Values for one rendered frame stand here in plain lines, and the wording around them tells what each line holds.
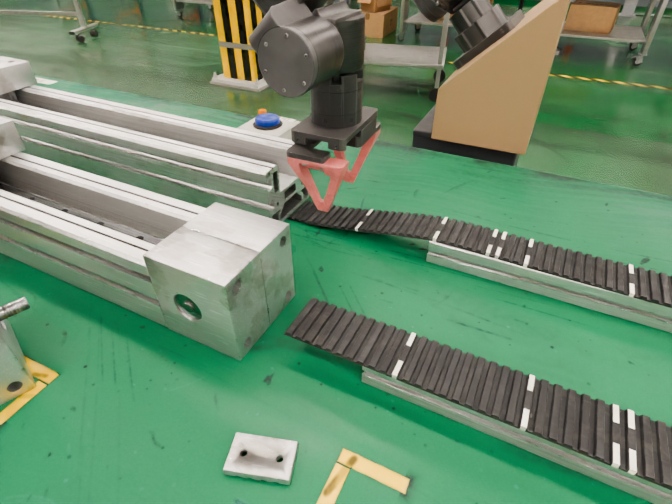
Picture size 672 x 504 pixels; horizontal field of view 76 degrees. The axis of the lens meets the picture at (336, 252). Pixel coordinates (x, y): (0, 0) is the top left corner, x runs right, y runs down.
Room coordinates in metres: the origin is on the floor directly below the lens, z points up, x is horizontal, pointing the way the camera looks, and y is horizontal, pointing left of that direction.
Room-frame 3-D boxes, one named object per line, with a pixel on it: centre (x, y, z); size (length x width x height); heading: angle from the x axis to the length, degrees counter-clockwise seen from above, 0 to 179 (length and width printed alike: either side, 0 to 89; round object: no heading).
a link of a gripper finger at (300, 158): (0.45, 0.01, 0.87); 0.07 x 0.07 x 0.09; 65
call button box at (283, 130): (0.67, 0.11, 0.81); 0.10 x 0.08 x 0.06; 153
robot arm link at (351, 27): (0.47, 0.00, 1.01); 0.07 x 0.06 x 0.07; 153
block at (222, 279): (0.33, 0.10, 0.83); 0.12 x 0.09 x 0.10; 153
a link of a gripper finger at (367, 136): (0.50, -0.01, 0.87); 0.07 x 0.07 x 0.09; 65
